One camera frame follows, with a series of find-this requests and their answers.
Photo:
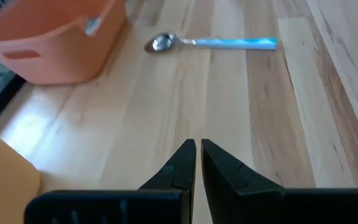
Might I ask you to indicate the yellow plastic bin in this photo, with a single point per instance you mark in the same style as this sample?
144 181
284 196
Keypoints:
11 186

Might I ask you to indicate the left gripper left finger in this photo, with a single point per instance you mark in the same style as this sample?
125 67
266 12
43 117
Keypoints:
182 171

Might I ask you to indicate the orange plastic bin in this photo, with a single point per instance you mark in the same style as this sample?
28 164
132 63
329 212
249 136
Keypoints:
51 62

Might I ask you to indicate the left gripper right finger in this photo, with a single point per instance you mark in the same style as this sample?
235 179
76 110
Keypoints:
222 177

